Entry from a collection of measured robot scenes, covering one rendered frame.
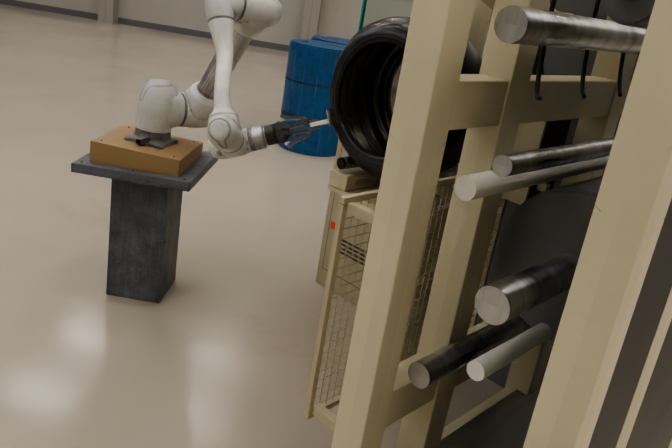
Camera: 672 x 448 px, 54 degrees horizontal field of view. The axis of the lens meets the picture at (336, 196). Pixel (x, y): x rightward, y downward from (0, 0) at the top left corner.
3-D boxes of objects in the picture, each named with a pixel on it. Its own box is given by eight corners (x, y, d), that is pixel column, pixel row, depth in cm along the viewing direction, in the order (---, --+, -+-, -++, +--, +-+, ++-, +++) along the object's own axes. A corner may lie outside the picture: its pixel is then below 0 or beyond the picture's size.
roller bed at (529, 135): (515, 186, 248) (534, 108, 238) (550, 199, 238) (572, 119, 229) (487, 192, 233) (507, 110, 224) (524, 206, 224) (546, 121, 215)
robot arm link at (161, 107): (128, 122, 291) (135, 73, 285) (167, 124, 303) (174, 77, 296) (142, 133, 279) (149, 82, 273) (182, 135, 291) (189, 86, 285)
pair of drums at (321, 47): (358, 131, 713) (373, 41, 683) (361, 164, 589) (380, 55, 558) (285, 120, 710) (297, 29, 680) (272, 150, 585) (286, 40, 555)
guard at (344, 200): (469, 333, 258) (511, 165, 236) (473, 336, 257) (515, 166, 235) (303, 416, 194) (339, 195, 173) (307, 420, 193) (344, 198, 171)
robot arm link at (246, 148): (255, 156, 247) (249, 149, 234) (216, 165, 248) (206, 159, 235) (250, 128, 249) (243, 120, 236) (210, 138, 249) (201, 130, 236)
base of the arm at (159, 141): (117, 140, 281) (119, 128, 279) (142, 132, 302) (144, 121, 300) (157, 151, 278) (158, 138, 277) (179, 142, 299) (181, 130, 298)
